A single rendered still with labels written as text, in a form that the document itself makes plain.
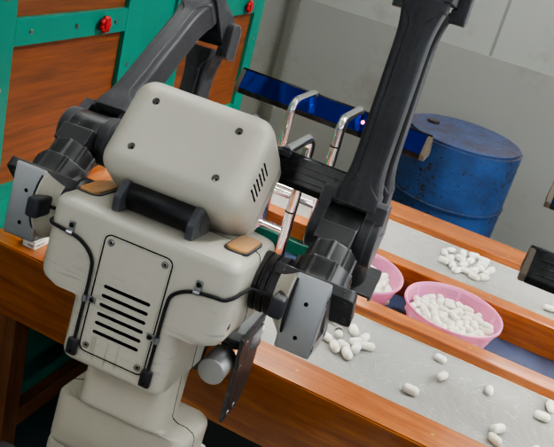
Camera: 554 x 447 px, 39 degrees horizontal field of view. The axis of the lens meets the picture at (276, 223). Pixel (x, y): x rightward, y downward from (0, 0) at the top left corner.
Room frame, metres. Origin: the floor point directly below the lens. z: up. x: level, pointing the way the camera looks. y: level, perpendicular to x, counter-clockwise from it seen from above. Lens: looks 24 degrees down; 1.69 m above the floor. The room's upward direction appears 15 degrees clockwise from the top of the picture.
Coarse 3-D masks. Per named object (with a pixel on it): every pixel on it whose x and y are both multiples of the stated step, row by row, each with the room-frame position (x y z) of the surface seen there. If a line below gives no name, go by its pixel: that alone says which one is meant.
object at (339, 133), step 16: (304, 96) 2.21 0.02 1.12; (288, 112) 2.15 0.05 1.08; (352, 112) 2.18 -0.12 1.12; (288, 128) 2.15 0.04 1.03; (336, 128) 2.11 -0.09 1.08; (336, 144) 2.10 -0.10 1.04; (336, 160) 2.11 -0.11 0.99; (288, 192) 2.14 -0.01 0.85; (272, 240) 2.13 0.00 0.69; (288, 240) 2.12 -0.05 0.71
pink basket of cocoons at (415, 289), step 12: (408, 288) 1.90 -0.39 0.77; (420, 288) 1.95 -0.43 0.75; (432, 288) 1.97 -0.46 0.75; (456, 288) 1.98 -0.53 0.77; (408, 300) 1.83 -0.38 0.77; (456, 300) 1.97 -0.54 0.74; (468, 300) 1.97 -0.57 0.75; (480, 300) 1.95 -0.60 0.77; (408, 312) 1.83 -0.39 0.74; (480, 312) 1.93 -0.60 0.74; (492, 312) 1.91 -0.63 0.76; (432, 324) 1.74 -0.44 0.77; (492, 324) 1.88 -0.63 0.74; (456, 336) 1.73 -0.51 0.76; (468, 336) 1.73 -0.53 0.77; (492, 336) 1.76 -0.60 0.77
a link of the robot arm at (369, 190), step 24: (408, 0) 1.10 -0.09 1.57; (432, 0) 1.09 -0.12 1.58; (456, 0) 1.13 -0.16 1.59; (408, 24) 1.09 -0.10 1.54; (432, 24) 1.09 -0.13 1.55; (408, 48) 1.08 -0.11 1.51; (384, 72) 1.09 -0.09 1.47; (408, 72) 1.08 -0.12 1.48; (384, 96) 1.08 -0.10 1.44; (408, 96) 1.08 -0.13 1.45; (384, 120) 1.07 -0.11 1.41; (360, 144) 1.07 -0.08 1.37; (384, 144) 1.06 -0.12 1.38; (360, 168) 1.06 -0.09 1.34; (384, 168) 1.06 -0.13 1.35; (336, 192) 1.06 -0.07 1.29; (360, 192) 1.05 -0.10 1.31; (312, 216) 1.05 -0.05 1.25; (384, 216) 1.04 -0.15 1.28; (312, 240) 1.04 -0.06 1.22; (360, 240) 1.02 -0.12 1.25; (360, 264) 1.03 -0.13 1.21
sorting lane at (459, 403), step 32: (352, 320) 1.70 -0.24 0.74; (288, 352) 1.49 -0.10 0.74; (320, 352) 1.52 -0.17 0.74; (384, 352) 1.60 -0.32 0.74; (416, 352) 1.63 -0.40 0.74; (384, 384) 1.46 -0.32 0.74; (416, 384) 1.50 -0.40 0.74; (448, 384) 1.53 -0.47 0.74; (480, 384) 1.57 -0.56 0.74; (512, 384) 1.61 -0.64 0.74; (448, 416) 1.41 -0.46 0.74; (480, 416) 1.44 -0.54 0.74; (512, 416) 1.48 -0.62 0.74
